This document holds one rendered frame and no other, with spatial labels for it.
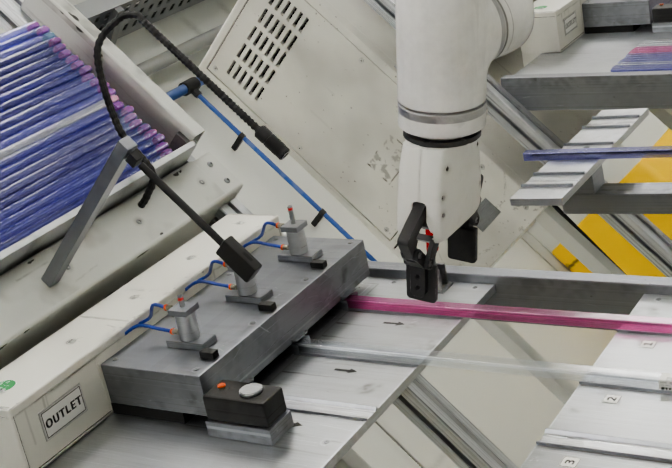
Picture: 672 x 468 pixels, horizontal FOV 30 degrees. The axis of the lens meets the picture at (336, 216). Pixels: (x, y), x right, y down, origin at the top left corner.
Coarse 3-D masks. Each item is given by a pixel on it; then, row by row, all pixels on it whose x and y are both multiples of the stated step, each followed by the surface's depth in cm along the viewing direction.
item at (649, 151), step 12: (528, 156) 168; (540, 156) 167; (552, 156) 166; (564, 156) 166; (576, 156) 165; (588, 156) 164; (600, 156) 163; (612, 156) 162; (624, 156) 161; (636, 156) 160; (648, 156) 159; (660, 156) 159
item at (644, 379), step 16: (320, 352) 139; (336, 352) 137; (352, 352) 136; (368, 352) 135; (384, 352) 134; (400, 352) 133; (416, 352) 132; (432, 352) 132; (448, 352) 131; (464, 368) 129; (480, 368) 128; (496, 368) 127; (512, 368) 126; (528, 368) 125; (544, 368) 124; (560, 368) 123; (576, 368) 123; (592, 368) 122; (608, 368) 122; (624, 384) 120; (640, 384) 119; (656, 384) 118
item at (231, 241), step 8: (224, 240) 125; (232, 240) 125; (224, 248) 125; (232, 248) 124; (240, 248) 125; (224, 256) 125; (232, 256) 125; (240, 256) 124; (248, 256) 125; (232, 264) 125; (240, 264) 125; (248, 264) 124; (256, 264) 125; (240, 272) 125; (248, 272) 125; (256, 272) 125; (248, 280) 125
